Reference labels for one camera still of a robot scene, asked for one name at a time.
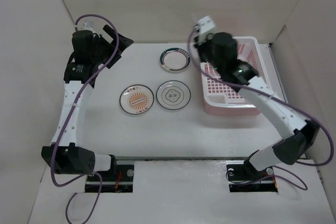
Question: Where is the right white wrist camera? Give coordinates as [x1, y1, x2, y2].
[194, 16, 216, 45]

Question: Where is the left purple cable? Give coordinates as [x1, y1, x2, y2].
[49, 14, 120, 221]

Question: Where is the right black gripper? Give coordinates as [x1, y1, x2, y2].
[192, 33, 223, 75]

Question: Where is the white plate with characters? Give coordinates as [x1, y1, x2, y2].
[155, 80, 192, 111]

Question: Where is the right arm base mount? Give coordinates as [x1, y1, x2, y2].
[225, 163, 278, 193]

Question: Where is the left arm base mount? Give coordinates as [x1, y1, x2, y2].
[85, 161, 134, 193]

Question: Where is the pink plastic dish rack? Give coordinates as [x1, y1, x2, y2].
[201, 36, 271, 116]

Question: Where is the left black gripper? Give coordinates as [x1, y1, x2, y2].
[91, 26, 133, 68]

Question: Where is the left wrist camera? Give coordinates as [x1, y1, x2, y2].
[77, 20, 95, 33]

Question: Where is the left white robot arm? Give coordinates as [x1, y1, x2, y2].
[41, 25, 133, 180]

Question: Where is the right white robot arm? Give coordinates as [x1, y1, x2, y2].
[187, 25, 322, 179]

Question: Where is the orange sunburst plate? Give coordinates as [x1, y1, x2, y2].
[119, 84, 155, 115]

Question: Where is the green rimmed white plate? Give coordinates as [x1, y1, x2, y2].
[160, 48, 191, 73]

